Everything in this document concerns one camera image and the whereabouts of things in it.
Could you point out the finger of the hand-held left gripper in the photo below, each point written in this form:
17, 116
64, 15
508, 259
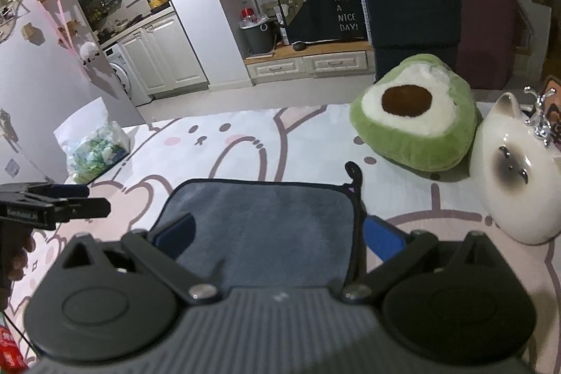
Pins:
85, 208
65, 190

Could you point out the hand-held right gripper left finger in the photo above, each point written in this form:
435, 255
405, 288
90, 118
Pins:
175, 233

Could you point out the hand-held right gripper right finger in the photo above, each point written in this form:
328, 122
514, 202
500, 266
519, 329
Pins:
385, 237

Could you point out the grey towel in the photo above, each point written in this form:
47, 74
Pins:
267, 220

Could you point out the person's left hand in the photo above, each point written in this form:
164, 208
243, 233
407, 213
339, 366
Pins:
23, 258

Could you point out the clear bag of green packets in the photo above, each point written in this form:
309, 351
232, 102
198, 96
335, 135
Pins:
98, 152

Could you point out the white bag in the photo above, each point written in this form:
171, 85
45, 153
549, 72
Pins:
83, 117

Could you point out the avocado plush pillow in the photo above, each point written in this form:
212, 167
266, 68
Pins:
407, 124

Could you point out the white cat plush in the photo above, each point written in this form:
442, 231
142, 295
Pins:
512, 198

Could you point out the white washing machine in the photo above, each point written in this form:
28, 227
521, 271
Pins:
131, 71

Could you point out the red packet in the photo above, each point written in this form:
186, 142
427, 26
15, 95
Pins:
11, 350

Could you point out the printed blanket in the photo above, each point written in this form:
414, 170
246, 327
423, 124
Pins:
285, 141

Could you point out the white plush toy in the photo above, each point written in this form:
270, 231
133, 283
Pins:
90, 52

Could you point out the white kitchen cabinet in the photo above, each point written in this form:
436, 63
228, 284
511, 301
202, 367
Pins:
171, 49

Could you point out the white drawer unit wooden top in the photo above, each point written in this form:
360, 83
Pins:
307, 63

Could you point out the grey trash bin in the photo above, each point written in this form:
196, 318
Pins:
258, 39

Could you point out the dark blue ottoman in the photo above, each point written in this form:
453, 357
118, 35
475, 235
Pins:
412, 23

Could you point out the orange box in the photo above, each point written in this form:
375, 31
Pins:
554, 93

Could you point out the purple box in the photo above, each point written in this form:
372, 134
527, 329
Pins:
486, 36

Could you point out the red lid jar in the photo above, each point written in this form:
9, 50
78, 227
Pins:
248, 15

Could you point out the black printed curtain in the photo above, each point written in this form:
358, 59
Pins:
324, 10

